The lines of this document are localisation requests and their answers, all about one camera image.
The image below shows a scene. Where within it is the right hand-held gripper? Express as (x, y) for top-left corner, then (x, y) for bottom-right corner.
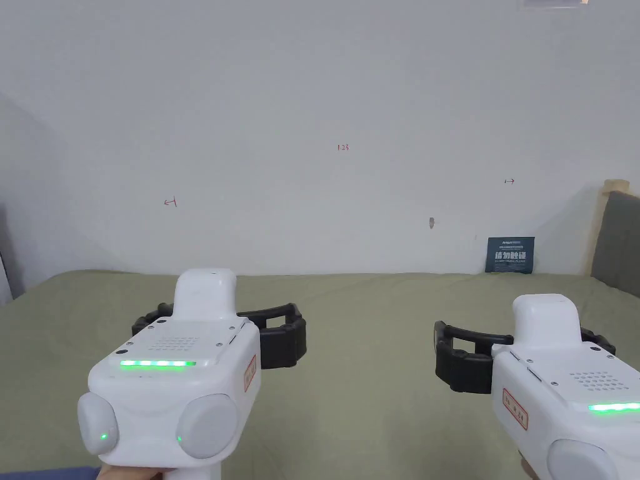
(433, 294), (640, 480)

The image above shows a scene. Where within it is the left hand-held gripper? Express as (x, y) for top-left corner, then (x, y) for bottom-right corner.
(77, 268), (308, 480)

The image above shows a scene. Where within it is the person's left hand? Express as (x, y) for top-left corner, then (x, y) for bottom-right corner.
(97, 462), (152, 480)

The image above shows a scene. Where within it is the dark blue sign card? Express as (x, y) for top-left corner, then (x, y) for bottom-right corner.
(484, 236), (536, 276)

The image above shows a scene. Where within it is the bed with pale green sheet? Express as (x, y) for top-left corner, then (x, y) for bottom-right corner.
(0, 269), (640, 480)

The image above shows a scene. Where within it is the dark blue garment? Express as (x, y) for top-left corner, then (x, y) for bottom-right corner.
(0, 465), (100, 480)

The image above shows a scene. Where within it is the grey padded headboard, wooden frame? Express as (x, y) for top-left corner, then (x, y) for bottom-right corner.
(583, 179), (640, 302)

